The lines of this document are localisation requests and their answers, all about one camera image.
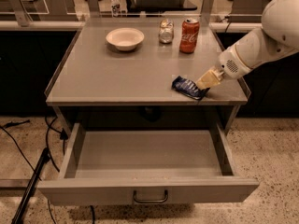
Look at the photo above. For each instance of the clear plastic bottle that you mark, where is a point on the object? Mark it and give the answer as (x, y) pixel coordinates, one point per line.
(115, 8)

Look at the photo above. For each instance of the red coca-cola can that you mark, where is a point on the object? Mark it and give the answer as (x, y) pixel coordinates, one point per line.
(190, 31)

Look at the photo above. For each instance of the clear glass jar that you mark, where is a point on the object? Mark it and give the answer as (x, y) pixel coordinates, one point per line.
(166, 32)

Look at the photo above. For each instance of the open grey top drawer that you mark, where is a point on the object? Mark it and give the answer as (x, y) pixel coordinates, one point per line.
(105, 168)

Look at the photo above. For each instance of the white gripper with vent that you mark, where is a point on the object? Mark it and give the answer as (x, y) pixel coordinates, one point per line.
(230, 63)

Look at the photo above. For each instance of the grey cabinet table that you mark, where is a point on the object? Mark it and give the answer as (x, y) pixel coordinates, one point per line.
(95, 73)

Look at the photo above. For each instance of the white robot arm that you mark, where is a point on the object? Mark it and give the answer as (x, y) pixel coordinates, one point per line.
(277, 38)

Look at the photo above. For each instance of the blue rxbar blueberry wrapper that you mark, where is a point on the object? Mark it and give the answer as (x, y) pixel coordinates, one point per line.
(188, 88)

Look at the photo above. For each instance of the white bowl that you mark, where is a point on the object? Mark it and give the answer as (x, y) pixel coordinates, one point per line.
(125, 39)

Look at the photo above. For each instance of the black drawer handle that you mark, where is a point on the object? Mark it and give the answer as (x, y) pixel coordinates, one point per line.
(150, 196)

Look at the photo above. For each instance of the black floor rail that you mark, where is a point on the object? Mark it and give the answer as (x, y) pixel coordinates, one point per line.
(31, 187)

